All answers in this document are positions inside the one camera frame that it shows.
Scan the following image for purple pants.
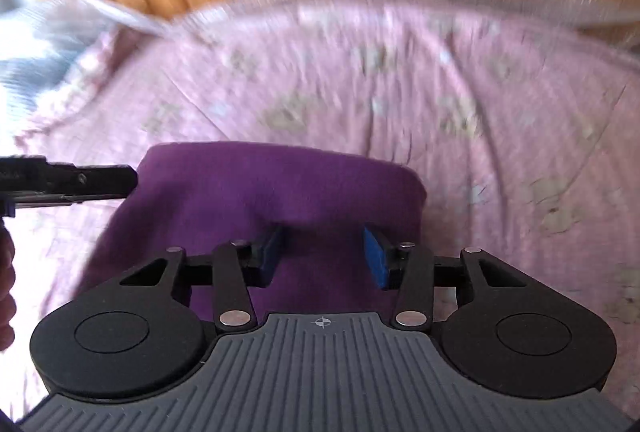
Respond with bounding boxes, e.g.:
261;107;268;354
82;141;427;320

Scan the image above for person's left hand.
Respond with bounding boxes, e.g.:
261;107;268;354
0;228;17;351

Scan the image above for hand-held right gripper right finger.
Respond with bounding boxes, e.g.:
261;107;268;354
364;226;528;330

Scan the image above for pink bear printed blanket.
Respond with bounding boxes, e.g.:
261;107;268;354
0;0;640;419

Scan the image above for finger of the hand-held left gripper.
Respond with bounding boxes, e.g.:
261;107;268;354
46;163;139;204

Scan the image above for grey-blue woven mat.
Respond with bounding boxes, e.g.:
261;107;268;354
0;0;112;114

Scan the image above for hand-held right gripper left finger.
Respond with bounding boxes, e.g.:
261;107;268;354
120;224;286;332

